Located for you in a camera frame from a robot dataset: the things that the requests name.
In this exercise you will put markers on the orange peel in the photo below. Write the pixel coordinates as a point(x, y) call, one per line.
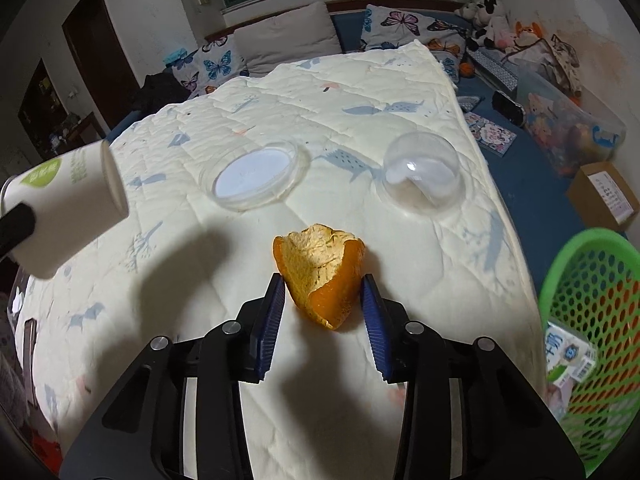
point(322, 268)

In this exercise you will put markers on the colourful picture book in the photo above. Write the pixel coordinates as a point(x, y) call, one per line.
point(489, 135)

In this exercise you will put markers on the butterfly pillow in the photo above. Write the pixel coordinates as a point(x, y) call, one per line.
point(386, 28)
point(206, 69)

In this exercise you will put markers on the clear round plastic container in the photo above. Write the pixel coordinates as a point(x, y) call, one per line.
point(247, 175)

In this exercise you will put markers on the brown cardboard box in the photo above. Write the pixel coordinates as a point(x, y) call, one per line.
point(602, 198)

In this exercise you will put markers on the small black device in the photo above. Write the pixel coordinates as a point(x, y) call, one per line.
point(508, 108)

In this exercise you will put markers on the butterfly pillow left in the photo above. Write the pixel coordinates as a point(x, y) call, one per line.
point(206, 69)

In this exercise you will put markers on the dark wooden door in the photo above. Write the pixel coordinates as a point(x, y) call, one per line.
point(100, 60)

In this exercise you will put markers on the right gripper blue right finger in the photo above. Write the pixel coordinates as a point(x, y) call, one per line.
point(507, 431)

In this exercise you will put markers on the blue white milk carton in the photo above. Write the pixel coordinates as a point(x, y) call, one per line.
point(569, 355)

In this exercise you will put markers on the green plastic mesh basket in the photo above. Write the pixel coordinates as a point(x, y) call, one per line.
point(592, 288)

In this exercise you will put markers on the grey pillow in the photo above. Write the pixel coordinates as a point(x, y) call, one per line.
point(297, 35)

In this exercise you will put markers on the white paper cup green logo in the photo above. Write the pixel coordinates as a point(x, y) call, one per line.
point(76, 197)

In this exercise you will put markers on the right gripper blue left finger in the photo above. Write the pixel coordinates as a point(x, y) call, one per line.
point(137, 430)

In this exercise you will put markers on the clear plastic toy bin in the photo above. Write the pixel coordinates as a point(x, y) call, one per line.
point(571, 134)

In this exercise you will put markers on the plush toy pile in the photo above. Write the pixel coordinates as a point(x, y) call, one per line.
point(550, 56)

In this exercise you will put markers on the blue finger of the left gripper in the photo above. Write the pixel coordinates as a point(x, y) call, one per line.
point(17, 225)

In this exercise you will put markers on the butterfly pillow right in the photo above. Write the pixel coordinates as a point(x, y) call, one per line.
point(386, 28)

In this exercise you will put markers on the clear plastic dome lid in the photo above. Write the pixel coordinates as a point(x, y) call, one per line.
point(421, 173)

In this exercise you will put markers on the cream quilted blanket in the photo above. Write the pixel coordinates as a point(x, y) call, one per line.
point(179, 265)

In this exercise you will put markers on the pink plastic package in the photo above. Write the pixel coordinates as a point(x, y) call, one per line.
point(558, 398)

